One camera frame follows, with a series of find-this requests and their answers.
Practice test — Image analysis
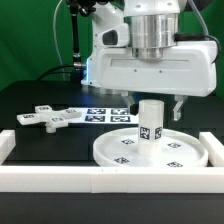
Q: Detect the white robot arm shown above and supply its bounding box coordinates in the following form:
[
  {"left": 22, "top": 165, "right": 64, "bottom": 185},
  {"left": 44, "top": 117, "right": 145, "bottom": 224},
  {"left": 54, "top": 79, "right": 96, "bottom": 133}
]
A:
[{"left": 82, "top": 0, "right": 220, "bottom": 120}]

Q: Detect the black camera pole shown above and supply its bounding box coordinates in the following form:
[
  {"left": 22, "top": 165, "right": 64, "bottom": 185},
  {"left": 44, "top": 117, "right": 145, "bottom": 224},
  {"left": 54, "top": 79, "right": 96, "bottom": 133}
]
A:
[{"left": 66, "top": 0, "right": 96, "bottom": 83}]

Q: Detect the white cable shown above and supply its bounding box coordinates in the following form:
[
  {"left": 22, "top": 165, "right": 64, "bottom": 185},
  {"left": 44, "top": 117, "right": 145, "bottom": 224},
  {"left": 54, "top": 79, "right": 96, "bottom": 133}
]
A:
[{"left": 52, "top": 0, "right": 67, "bottom": 81}]

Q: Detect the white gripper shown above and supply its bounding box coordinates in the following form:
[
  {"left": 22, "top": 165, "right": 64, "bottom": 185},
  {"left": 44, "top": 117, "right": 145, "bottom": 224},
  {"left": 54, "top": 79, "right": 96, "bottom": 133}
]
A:
[{"left": 89, "top": 41, "right": 217, "bottom": 121}]

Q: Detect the paper sheet with markers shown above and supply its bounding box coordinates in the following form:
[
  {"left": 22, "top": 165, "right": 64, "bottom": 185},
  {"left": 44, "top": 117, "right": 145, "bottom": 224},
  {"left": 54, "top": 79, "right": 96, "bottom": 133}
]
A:
[{"left": 68, "top": 108, "right": 138, "bottom": 124}]

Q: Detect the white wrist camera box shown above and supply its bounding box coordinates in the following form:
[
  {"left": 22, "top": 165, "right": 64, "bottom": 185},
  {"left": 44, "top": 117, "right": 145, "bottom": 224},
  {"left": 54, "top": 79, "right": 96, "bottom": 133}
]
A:
[{"left": 97, "top": 23, "right": 130, "bottom": 48}]

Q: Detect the white cross table base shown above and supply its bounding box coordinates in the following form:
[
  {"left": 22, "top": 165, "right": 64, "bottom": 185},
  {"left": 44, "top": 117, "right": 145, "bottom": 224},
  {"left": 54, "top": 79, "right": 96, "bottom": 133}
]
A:
[{"left": 17, "top": 105, "right": 82, "bottom": 133}]

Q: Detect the white fence rail frame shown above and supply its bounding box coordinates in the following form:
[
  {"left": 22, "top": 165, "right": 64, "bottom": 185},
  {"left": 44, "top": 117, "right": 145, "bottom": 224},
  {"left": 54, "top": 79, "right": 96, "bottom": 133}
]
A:
[{"left": 0, "top": 130, "right": 224, "bottom": 193}]

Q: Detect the white round table top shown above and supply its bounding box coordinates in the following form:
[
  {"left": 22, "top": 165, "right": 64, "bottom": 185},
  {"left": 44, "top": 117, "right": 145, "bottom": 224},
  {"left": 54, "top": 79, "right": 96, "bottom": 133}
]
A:
[{"left": 93, "top": 127, "right": 208, "bottom": 168}]

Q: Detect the black cable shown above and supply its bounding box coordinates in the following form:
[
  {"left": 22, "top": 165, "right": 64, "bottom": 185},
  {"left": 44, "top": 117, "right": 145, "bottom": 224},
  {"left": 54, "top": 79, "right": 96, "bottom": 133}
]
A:
[{"left": 36, "top": 64, "right": 84, "bottom": 82}]

